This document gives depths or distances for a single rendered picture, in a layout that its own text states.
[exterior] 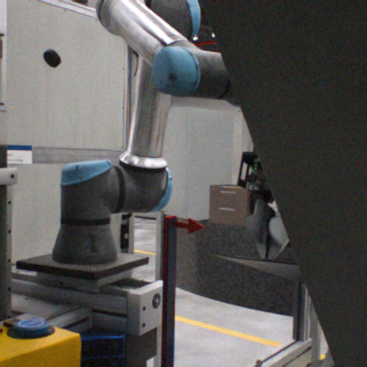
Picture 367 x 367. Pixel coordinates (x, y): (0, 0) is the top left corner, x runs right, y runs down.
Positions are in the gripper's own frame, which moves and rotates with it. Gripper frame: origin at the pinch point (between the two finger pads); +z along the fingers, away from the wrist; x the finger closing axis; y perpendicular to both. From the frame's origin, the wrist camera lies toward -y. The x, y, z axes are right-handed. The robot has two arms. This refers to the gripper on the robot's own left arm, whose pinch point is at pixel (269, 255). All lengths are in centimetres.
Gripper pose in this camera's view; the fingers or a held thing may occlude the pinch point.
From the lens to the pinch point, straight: 82.2
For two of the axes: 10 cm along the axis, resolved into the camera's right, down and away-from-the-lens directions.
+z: -1.9, 9.6, -1.9
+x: 8.1, 0.4, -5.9
